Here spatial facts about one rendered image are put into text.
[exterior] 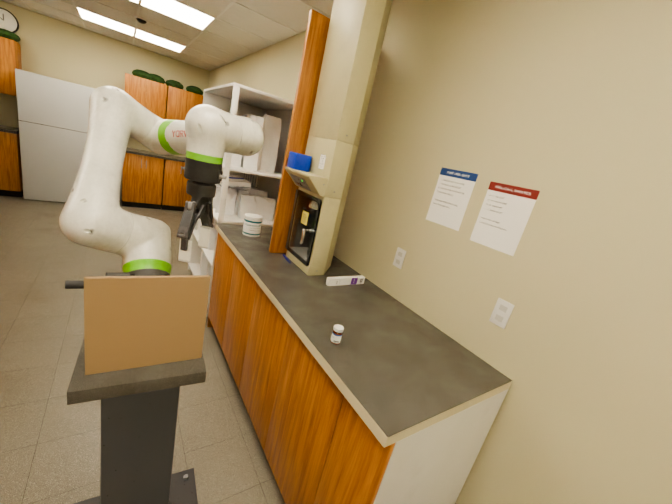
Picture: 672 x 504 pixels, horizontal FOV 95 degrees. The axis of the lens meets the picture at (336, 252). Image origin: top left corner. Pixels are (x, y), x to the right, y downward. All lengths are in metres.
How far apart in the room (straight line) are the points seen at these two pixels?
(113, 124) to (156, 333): 0.63
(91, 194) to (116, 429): 0.69
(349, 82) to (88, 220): 1.26
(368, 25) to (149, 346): 1.62
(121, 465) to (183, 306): 0.57
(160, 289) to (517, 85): 1.53
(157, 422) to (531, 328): 1.38
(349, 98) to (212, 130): 0.98
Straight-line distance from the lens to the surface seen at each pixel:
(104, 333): 1.02
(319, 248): 1.79
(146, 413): 1.21
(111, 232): 1.04
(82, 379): 1.09
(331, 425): 1.28
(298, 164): 1.83
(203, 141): 0.89
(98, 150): 1.14
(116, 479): 1.40
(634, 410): 1.44
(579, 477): 1.59
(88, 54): 7.04
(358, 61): 1.77
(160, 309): 0.99
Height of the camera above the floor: 1.62
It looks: 16 degrees down
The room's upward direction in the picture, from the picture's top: 13 degrees clockwise
